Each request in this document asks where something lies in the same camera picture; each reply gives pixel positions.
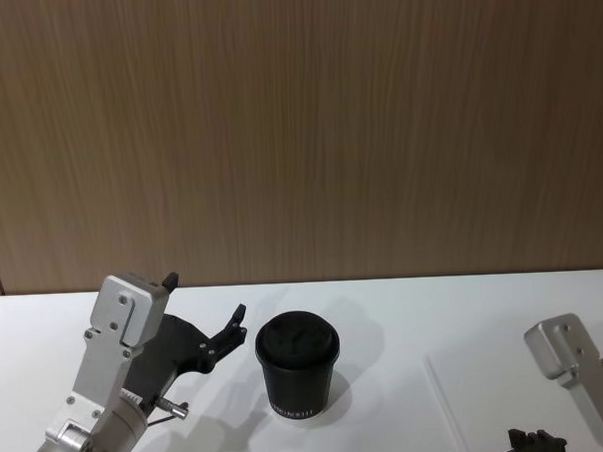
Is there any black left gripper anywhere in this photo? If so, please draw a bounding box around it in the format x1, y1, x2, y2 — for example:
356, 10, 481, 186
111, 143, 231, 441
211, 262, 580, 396
115, 268, 252, 413

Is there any black plastic cup lid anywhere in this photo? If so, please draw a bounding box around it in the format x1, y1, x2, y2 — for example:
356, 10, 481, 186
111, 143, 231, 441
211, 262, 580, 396
252, 308, 344, 374

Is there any black paper cup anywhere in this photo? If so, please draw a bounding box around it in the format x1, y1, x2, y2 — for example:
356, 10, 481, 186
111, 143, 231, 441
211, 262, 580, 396
257, 351, 343, 427

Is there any thin white stick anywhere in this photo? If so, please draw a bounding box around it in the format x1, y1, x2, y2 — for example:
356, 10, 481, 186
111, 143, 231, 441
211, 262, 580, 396
423, 352, 466, 452

